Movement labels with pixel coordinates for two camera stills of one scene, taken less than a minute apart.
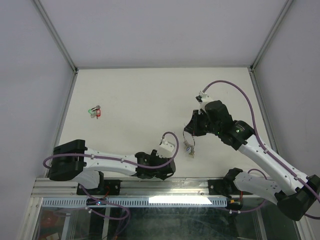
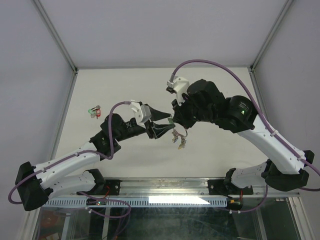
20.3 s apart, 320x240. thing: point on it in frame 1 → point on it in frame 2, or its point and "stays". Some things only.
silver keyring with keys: [189, 147] → [182, 137]
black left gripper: [154, 156] → [153, 129]
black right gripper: [192, 128] → [179, 116]
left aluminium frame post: [56, 36] stays
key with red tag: [98, 113] stays
